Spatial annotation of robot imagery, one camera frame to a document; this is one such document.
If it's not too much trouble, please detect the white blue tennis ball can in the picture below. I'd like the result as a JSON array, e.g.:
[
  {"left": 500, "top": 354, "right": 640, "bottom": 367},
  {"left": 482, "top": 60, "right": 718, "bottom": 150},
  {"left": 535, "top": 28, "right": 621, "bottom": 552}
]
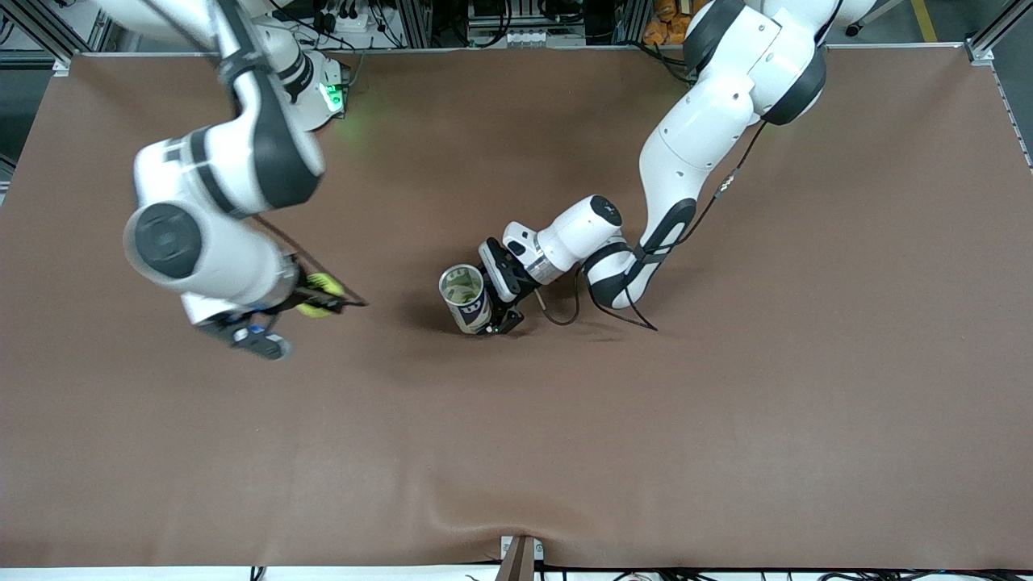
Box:
[{"left": 438, "top": 263, "right": 495, "bottom": 335}]

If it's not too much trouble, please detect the brown table mat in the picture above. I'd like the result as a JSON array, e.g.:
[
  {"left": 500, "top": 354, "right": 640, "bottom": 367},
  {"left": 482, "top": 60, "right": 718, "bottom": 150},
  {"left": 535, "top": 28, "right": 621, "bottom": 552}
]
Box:
[{"left": 0, "top": 44, "right": 1033, "bottom": 571}]

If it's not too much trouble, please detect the white power strip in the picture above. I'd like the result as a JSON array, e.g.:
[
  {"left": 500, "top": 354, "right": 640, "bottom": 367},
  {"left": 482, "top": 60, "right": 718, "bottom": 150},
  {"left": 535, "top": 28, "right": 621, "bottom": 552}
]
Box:
[{"left": 315, "top": 4, "right": 382, "bottom": 35}]

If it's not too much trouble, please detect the orange lumpy items pile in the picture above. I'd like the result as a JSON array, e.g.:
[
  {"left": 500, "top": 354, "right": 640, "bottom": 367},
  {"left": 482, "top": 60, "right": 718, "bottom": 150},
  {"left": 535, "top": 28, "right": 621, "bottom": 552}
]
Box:
[{"left": 643, "top": 0, "right": 696, "bottom": 46}]

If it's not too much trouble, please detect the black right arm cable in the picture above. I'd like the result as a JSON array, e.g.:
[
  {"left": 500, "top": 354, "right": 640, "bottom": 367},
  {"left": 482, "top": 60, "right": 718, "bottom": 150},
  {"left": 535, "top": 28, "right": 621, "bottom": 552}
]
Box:
[{"left": 246, "top": 0, "right": 370, "bottom": 307}]

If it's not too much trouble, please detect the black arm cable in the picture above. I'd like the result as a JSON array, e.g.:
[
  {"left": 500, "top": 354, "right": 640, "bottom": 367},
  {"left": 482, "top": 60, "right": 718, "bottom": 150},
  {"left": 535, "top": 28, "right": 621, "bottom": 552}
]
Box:
[
  {"left": 246, "top": 0, "right": 370, "bottom": 307},
  {"left": 537, "top": 121, "right": 772, "bottom": 332}
]

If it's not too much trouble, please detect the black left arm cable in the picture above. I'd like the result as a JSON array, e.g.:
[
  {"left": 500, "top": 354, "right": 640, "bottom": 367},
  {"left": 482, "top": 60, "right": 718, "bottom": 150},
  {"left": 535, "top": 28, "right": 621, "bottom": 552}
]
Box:
[{"left": 537, "top": 121, "right": 772, "bottom": 332}]

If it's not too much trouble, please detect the aluminium rack post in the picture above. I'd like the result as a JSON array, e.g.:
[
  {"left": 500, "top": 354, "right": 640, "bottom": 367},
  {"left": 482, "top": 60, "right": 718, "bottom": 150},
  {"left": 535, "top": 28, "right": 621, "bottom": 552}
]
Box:
[
  {"left": 399, "top": 0, "right": 433, "bottom": 48},
  {"left": 613, "top": 0, "right": 646, "bottom": 46}
]

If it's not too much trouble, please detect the aluminium frame corner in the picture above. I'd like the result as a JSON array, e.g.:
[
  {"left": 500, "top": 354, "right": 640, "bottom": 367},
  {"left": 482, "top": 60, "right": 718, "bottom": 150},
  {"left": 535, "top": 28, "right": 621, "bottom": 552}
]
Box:
[
  {"left": 964, "top": 0, "right": 1033, "bottom": 170},
  {"left": 0, "top": 0, "right": 122, "bottom": 78}
]

